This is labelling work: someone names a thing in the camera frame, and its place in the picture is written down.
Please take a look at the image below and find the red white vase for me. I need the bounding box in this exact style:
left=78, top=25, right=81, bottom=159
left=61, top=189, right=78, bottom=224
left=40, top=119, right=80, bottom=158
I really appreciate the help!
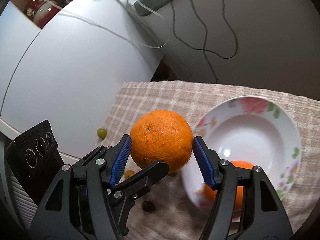
left=23, top=0, right=60, bottom=29

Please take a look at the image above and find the large orange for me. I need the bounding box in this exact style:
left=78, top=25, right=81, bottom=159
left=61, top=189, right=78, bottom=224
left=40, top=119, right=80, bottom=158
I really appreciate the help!
left=130, top=110, right=194, bottom=173
left=203, top=160, right=256, bottom=213

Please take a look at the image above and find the floral white plate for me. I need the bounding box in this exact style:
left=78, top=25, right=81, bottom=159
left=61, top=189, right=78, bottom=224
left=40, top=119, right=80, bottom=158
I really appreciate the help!
left=193, top=95, right=302, bottom=200

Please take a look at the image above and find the large orange front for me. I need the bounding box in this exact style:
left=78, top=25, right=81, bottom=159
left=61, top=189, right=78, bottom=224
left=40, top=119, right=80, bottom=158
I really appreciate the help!
left=203, top=160, right=256, bottom=213

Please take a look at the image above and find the green grape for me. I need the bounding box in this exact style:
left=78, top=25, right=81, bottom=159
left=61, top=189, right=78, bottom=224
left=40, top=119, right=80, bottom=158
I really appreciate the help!
left=97, top=128, right=107, bottom=139

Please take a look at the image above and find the white cable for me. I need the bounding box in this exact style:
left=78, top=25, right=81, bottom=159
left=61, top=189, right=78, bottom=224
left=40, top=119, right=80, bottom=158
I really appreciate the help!
left=15, top=0, right=173, bottom=50

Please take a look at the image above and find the tiny orange kumquat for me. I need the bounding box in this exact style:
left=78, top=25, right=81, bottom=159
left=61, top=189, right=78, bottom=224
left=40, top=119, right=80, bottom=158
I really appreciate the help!
left=124, top=170, right=135, bottom=180

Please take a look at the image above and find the pink plaid tablecloth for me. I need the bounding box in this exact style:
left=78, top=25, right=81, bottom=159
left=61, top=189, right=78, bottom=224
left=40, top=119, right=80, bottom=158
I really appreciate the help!
left=94, top=80, right=320, bottom=240

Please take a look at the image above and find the black cable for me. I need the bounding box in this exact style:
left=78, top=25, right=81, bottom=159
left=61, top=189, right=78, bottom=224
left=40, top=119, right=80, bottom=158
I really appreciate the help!
left=166, top=0, right=239, bottom=84

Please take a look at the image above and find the dark plum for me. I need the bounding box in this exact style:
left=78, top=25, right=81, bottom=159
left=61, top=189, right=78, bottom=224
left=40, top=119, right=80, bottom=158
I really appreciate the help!
left=142, top=200, right=156, bottom=213

